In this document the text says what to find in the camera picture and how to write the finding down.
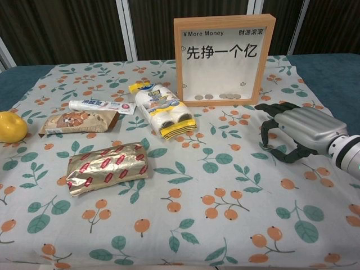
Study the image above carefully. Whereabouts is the yellow white tissue roll pack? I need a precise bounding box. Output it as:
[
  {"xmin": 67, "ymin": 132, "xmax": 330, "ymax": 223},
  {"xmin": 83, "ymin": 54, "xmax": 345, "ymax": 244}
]
[{"xmin": 128, "ymin": 81, "xmax": 197, "ymax": 141}]

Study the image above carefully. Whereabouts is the dark partition panel white frame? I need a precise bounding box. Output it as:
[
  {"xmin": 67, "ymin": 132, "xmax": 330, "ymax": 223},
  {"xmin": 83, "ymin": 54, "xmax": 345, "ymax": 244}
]
[
  {"xmin": 0, "ymin": 0, "xmax": 126, "ymax": 68},
  {"xmin": 289, "ymin": 0, "xmax": 360, "ymax": 56},
  {"xmin": 118, "ymin": 0, "xmax": 302, "ymax": 61}
]

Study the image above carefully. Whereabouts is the gold red snack packet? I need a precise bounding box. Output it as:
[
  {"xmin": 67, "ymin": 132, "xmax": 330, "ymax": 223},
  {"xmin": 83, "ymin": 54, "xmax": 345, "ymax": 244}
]
[{"xmin": 66, "ymin": 142, "xmax": 149, "ymax": 199}]

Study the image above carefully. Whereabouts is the black and silver right hand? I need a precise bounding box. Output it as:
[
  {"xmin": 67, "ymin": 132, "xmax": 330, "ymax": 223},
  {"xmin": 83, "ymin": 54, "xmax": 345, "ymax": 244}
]
[{"xmin": 254, "ymin": 102, "xmax": 349, "ymax": 164}]

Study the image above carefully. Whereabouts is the brown snack bar wrapper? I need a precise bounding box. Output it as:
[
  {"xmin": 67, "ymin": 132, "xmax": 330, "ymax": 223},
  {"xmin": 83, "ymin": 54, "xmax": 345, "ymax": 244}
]
[{"xmin": 38, "ymin": 110, "xmax": 120, "ymax": 138}]

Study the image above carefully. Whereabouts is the wooden coin bank frame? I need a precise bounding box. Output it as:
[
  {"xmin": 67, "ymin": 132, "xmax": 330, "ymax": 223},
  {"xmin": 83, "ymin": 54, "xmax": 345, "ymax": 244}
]
[{"xmin": 173, "ymin": 13, "xmax": 276, "ymax": 107}]

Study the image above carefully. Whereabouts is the floral leaf print tablecloth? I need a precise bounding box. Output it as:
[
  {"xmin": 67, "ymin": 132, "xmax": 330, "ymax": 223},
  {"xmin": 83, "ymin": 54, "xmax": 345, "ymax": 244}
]
[{"xmin": 0, "ymin": 55, "xmax": 360, "ymax": 270}]

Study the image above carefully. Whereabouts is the white toothpaste tube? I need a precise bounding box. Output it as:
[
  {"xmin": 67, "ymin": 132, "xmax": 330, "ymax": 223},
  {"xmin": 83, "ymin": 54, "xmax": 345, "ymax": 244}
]
[{"xmin": 69, "ymin": 98, "xmax": 137, "ymax": 115}]

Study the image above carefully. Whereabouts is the yellow lemon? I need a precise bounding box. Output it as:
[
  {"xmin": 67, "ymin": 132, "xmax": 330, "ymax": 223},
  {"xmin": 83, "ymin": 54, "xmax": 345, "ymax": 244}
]
[{"xmin": 0, "ymin": 111, "xmax": 28, "ymax": 143}]

